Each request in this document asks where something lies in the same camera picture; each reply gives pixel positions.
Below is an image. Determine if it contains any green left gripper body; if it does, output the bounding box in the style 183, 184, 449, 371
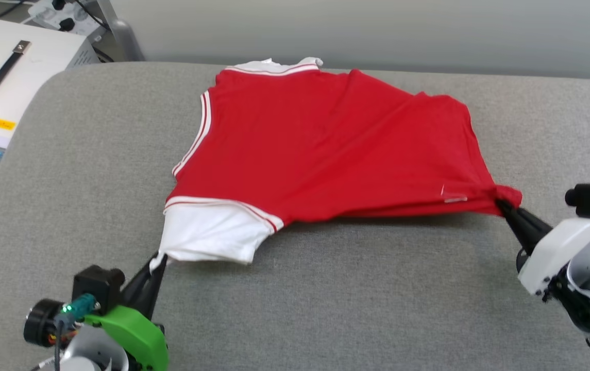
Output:
83, 304, 170, 371

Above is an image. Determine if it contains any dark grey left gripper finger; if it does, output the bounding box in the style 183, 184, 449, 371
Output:
143, 256, 169, 321
120, 257, 158, 310

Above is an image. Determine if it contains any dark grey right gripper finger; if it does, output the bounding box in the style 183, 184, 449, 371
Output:
496, 198, 554, 239
497, 204, 542, 255

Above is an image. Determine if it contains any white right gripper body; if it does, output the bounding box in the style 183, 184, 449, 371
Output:
516, 215, 590, 297

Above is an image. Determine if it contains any red and white jersey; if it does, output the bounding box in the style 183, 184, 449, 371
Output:
162, 57, 524, 265

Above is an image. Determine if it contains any black round actuator housing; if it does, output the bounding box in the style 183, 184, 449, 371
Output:
23, 298, 66, 348

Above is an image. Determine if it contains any white power strip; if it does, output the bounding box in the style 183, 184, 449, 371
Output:
26, 0, 108, 38

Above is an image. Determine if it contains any teal camera cable plug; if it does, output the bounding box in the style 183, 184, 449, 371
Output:
54, 293, 97, 331

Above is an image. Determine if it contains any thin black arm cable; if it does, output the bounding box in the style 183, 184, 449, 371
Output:
53, 324, 64, 371

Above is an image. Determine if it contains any white equipment box with handle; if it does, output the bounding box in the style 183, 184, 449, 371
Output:
0, 19, 102, 171

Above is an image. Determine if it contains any grey metal post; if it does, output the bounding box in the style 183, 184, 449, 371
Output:
95, 0, 146, 63

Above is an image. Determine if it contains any black power cable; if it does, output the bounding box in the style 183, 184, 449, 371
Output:
71, 0, 115, 63

